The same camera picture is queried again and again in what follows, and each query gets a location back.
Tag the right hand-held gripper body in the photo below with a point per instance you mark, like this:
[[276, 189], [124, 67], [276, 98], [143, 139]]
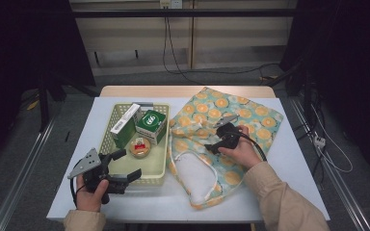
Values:
[[228, 136]]

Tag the black horizontal bar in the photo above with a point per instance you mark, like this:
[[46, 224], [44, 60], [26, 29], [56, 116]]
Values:
[[205, 12]]

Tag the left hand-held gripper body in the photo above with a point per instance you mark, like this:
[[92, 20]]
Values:
[[90, 162]]

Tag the round red label snack cup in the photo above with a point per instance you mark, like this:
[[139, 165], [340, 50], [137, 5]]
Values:
[[140, 147]]

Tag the tall green and white box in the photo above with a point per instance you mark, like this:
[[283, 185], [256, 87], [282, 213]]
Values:
[[125, 128]]

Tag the orange slice print cloth bag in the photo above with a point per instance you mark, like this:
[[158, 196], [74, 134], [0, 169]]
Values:
[[257, 118]]

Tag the white wall socket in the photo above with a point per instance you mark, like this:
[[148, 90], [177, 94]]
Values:
[[171, 4]]

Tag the square green and white box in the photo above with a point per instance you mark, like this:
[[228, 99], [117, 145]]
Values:
[[151, 125]]

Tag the person's left hand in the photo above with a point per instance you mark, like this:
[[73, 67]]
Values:
[[90, 202]]

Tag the black metal stand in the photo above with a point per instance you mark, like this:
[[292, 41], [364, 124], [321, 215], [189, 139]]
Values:
[[307, 96], [43, 102]]

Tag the dark curtain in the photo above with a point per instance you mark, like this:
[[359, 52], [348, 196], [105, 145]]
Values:
[[19, 48], [356, 64]]

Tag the person's right hand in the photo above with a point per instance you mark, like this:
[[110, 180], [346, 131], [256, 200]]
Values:
[[245, 154]]

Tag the pale green plastic basket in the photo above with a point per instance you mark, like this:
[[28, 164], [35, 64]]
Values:
[[147, 163]]

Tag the metal floor rail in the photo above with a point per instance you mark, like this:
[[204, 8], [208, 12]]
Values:
[[337, 183], [19, 183]]

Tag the white power strip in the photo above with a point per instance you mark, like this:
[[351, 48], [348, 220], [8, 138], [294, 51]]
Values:
[[319, 141]]

